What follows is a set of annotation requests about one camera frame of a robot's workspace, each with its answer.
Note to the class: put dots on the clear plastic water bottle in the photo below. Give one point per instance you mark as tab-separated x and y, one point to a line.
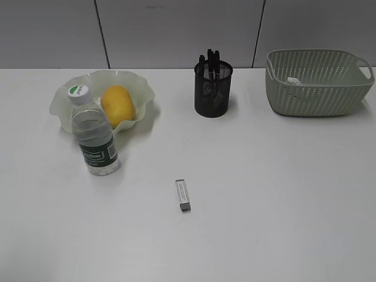
93	132

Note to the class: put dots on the black marker pen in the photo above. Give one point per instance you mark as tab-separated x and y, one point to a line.
210	57
201	65
217	64

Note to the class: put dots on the pale green plastic basket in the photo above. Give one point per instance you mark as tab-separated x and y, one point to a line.
333	82

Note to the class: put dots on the yellow mango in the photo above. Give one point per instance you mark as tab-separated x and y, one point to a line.
117	105

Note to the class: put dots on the grey white eraser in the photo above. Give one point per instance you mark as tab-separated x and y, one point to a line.
183	196
218	100

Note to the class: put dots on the pale green wavy glass plate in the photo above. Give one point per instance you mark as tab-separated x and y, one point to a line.
98	82

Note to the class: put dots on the waste paper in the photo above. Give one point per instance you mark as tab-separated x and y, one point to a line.
293	81

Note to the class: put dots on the black mesh pen holder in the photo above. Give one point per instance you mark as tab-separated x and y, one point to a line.
205	90

